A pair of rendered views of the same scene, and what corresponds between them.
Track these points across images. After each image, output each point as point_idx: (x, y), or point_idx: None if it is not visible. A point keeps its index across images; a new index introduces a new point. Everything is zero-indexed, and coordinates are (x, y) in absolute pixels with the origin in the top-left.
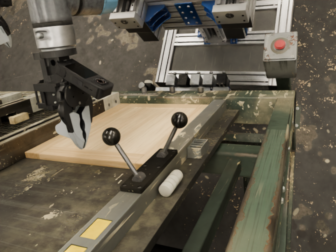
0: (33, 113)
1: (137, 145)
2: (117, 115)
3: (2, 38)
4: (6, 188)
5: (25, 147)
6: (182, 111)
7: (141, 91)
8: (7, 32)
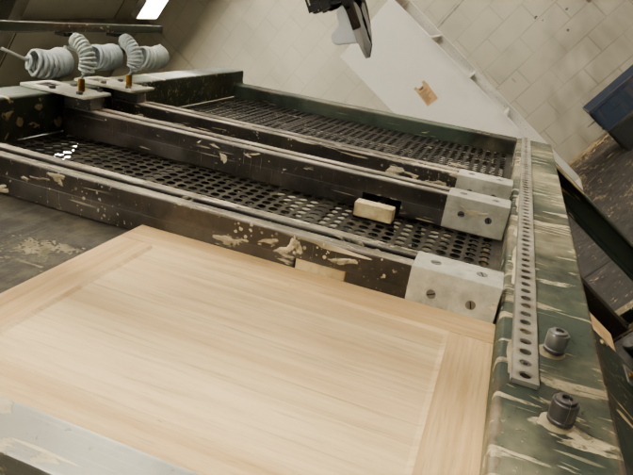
0: (439, 226)
1: (56, 341)
2: (362, 318)
3: (344, 32)
4: (12, 230)
5: (146, 219)
6: (371, 464)
7: (579, 347)
8: (352, 22)
